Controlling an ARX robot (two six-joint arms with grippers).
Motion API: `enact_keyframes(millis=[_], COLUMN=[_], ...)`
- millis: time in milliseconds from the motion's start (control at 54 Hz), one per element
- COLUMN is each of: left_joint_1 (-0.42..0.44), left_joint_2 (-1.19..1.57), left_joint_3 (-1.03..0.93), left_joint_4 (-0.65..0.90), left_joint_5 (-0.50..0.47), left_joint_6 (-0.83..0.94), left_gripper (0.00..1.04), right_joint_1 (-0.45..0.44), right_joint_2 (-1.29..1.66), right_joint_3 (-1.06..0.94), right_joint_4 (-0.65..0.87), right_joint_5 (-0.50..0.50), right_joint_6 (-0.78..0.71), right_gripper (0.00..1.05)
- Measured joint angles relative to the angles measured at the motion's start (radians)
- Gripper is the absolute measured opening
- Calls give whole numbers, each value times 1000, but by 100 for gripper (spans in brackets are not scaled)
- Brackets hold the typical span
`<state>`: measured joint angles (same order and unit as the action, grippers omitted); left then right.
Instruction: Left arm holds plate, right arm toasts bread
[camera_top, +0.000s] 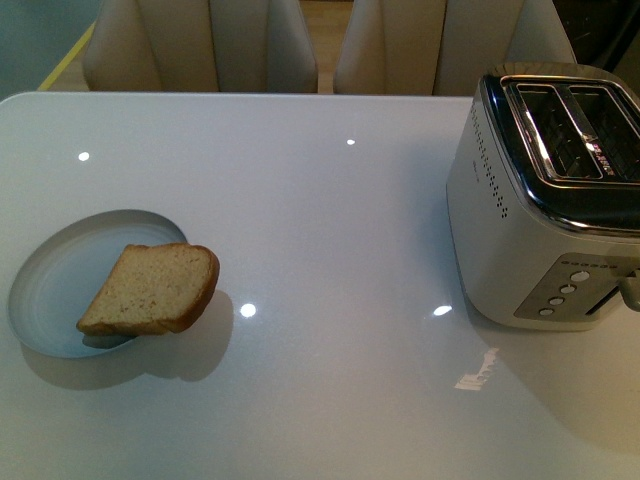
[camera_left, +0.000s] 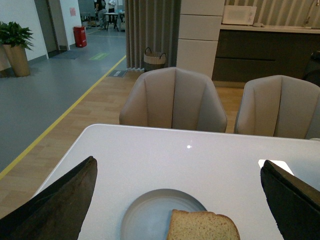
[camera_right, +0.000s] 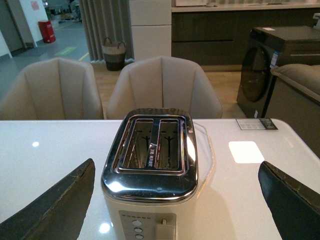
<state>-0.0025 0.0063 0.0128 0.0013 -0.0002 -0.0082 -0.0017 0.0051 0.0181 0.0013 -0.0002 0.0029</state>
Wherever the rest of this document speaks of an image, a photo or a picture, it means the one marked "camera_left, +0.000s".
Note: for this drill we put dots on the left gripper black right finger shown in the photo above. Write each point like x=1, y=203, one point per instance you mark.
x=294, y=204

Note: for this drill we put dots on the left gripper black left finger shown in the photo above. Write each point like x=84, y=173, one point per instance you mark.
x=57, y=212

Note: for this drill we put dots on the grey round plate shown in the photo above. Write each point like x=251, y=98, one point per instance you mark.
x=148, y=217

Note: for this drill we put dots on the brown bread slice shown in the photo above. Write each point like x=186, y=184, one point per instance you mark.
x=201, y=225

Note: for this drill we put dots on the beige chair right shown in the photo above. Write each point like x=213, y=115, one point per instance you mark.
x=279, y=106

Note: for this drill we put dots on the beige chair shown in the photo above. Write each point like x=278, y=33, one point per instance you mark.
x=279, y=106
x=174, y=98

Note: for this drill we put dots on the dark kitchen counter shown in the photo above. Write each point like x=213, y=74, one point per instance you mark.
x=245, y=53

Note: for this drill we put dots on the beige chair left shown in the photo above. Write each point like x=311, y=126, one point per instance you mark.
x=174, y=98

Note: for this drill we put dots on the green potted plant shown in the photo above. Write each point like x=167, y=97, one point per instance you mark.
x=15, y=40

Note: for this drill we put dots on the red fire cabinet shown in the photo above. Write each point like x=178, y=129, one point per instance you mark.
x=80, y=36

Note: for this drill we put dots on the white microwave oven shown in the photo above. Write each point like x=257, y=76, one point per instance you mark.
x=238, y=15

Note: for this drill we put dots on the white tall cabinet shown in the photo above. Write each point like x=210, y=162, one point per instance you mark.
x=199, y=29

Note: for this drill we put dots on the distant table with people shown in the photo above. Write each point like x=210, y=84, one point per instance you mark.
x=106, y=6

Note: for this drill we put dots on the grey curtain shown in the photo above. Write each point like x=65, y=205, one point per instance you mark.
x=151, y=24

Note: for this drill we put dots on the woven basket with handles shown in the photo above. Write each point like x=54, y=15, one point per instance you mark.
x=153, y=60

